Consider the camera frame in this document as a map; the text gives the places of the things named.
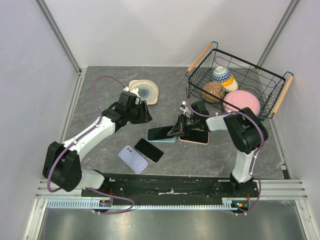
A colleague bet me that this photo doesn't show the brown ceramic bowl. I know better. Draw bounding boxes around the brown ceramic bowl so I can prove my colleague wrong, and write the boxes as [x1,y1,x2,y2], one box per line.
[201,81,225,103]

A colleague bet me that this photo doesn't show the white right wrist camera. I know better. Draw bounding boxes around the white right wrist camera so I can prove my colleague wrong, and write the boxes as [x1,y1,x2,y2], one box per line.
[180,101,192,116]

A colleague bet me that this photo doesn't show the pink plate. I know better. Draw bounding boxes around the pink plate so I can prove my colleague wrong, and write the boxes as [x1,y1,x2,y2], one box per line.
[223,90,261,116]

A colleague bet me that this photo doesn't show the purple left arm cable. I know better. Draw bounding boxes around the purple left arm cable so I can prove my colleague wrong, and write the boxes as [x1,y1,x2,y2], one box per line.
[46,75,136,216]

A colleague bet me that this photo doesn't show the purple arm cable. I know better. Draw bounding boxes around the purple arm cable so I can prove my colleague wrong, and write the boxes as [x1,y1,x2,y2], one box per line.
[46,75,136,216]
[184,87,266,217]

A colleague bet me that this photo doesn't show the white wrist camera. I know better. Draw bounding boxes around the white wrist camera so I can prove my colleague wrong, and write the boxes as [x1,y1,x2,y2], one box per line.
[180,101,192,116]
[123,86,141,105]

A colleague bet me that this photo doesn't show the lilac phone case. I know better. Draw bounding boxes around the lilac phone case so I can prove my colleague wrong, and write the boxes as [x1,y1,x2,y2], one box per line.
[118,145,148,174]

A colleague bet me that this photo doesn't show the blue patterned bowl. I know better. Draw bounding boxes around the blue patterned bowl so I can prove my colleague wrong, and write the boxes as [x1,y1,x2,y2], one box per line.
[212,66,232,83]

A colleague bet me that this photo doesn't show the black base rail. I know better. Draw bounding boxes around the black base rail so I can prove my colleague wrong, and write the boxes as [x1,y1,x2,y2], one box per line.
[81,171,261,206]

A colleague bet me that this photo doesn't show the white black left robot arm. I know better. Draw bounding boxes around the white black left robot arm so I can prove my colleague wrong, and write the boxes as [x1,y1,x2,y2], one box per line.
[42,88,152,197]

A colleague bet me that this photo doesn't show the light blue phone case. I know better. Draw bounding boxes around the light blue phone case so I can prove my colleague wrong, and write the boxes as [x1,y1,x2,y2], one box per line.
[146,127,178,144]

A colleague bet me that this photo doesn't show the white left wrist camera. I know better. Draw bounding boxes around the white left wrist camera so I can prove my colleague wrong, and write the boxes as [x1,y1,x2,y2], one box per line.
[123,86,141,105]

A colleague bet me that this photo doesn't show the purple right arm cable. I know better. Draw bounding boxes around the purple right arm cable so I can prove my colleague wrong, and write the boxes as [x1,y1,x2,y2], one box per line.
[184,87,266,217]

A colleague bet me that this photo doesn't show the cream silicone lid plate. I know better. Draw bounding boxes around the cream silicone lid plate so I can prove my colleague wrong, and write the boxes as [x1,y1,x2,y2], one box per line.
[128,79,159,105]

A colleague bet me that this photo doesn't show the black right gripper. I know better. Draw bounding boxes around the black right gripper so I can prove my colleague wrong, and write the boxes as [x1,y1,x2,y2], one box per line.
[168,114,199,138]

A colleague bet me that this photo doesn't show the green-edged black phone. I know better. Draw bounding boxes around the green-edged black phone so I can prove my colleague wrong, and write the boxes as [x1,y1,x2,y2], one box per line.
[146,125,176,142]

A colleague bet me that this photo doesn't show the grey slotted cable duct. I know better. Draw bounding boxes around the grey slotted cable duct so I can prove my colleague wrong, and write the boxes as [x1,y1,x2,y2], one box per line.
[46,198,245,211]

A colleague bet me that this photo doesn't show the yellow cream bowl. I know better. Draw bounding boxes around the yellow cream bowl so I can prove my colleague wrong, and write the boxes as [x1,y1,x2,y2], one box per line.
[221,74,239,93]

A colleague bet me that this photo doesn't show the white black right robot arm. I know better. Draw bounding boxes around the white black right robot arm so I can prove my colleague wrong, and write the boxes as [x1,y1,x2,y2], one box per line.
[167,101,269,197]

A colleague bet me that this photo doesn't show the pink phone case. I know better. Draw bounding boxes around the pink phone case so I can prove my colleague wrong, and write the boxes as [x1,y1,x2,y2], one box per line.
[178,129,210,145]

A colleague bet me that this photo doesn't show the black wire basket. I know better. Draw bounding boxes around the black wire basket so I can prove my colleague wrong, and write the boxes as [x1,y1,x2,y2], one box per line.
[185,41,294,121]

